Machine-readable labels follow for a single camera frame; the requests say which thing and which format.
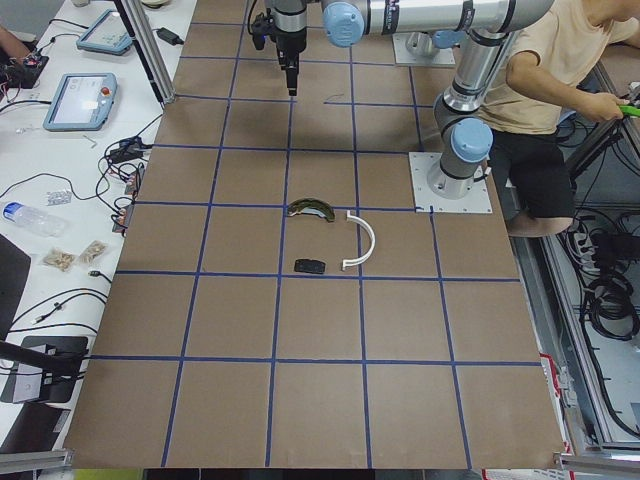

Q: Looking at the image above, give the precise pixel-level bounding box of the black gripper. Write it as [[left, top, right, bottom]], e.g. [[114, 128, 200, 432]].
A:
[[272, 30, 307, 96]]

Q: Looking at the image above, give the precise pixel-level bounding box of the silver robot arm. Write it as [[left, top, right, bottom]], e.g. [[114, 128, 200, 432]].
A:
[[319, 1, 551, 199], [393, 30, 466, 57]]

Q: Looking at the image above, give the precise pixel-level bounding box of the black power adapter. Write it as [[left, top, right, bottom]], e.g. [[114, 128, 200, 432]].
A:
[[156, 27, 184, 45]]

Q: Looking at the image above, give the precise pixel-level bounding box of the olive green brake shoe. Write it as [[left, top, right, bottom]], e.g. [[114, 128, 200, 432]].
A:
[[286, 197, 336, 223]]

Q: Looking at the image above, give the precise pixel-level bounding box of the far teach pendant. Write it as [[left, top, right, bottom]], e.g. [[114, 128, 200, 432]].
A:
[[76, 10, 132, 56]]

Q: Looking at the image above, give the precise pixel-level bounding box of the teach pendant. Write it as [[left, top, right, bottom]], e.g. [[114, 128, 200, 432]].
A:
[[43, 73, 118, 132], [76, 10, 132, 56]]

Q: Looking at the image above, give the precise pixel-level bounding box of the black brake pad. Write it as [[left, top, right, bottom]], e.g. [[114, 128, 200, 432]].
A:
[[294, 258, 326, 275]]

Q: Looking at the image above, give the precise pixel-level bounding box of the white curved plastic part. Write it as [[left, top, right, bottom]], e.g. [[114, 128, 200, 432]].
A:
[[341, 210, 376, 271]]

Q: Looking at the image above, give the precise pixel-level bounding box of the near teach pendant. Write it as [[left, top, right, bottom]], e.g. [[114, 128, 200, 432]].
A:
[[43, 73, 118, 132]]

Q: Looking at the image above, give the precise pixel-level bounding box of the seated person beige shirt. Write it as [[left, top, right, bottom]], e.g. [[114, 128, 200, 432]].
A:
[[478, 0, 639, 238]]

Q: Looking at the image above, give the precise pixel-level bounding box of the clear plastic water bottle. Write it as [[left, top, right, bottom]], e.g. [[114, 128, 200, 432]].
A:
[[1, 202, 67, 237]]

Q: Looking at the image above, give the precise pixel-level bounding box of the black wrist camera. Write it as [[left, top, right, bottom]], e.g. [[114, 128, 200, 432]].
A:
[[251, 13, 273, 51]]

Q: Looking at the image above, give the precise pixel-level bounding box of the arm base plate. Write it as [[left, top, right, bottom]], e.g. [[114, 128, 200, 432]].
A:
[[393, 31, 459, 68], [409, 152, 493, 214]]

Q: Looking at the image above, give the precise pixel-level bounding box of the aluminium frame post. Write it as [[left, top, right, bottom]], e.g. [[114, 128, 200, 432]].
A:
[[114, 0, 175, 105]]

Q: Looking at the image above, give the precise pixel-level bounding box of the green handled reach stick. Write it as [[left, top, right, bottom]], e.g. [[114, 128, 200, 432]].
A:
[[618, 103, 640, 118]]

